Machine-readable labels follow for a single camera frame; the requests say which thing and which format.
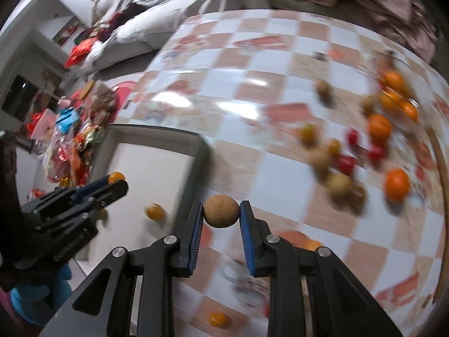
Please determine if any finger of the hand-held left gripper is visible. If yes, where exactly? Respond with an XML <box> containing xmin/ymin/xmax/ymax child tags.
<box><xmin>31</xmin><ymin>202</ymin><xmax>109</xmax><ymax>234</ymax></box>
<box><xmin>45</xmin><ymin>176</ymin><xmax>129</xmax><ymax>207</ymax></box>

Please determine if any checkered tablecloth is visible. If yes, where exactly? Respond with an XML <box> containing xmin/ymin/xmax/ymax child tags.
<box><xmin>116</xmin><ymin>9</ymin><xmax>446</xmax><ymax>337</ymax></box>

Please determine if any red plastic bag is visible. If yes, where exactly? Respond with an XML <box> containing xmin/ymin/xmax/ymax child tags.
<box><xmin>64</xmin><ymin>38</ymin><xmax>97</xmax><ymax>69</ymax></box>

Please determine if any pile of snack packets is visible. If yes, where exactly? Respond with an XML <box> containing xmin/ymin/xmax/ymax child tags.
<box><xmin>26</xmin><ymin>81</ymin><xmax>120</xmax><ymax>188</ymax></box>

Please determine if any black television screen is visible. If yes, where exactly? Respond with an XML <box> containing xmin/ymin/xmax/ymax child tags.
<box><xmin>0</xmin><ymin>74</ymin><xmax>39</xmax><ymax>122</ymax></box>

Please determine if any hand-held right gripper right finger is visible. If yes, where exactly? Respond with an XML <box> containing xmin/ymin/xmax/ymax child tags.
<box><xmin>239</xmin><ymin>200</ymin><xmax>404</xmax><ymax>337</ymax></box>

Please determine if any brown longan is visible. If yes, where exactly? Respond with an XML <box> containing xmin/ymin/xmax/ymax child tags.
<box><xmin>204</xmin><ymin>195</ymin><xmax>240</xmax><ymax>228</ymax></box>
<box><xmin>361</xmin><ymin>96</ymin><xmax>377</xmax><ymax>115</ymax></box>
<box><xmin>315</xmin><ymin>79</ymin><xmax>332</xmax><ymax>99</ymax></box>
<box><xmin>351</xmin><ymin>184</ymin><xmax>367</xmax><ymax>215</ymax></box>
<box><xmin>326</xmin><ymin>173</ymin><xmax>353</xmax><ymax>201</ymax></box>
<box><xmin>308</xmin><ymin>148</ymin><xmax>332</xmax><ymax>174</ymax></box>

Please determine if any blue cloth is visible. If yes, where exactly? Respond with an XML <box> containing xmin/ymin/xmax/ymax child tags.
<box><xmin>9</xmin><ymin>263</ymin><xmax>72</xmax><ymax>327</ymax></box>

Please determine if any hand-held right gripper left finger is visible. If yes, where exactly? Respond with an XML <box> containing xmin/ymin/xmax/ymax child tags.
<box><xmin>38</xmin><ymin>202</ymin><xmax>205</xmax><ymax>337</ymax></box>

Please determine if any white tray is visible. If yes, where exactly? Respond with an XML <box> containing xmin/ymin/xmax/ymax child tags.
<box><xmin>75</xmin><ymin>124</ymin><xmax>211</xmax><ymax>337</ymax></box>

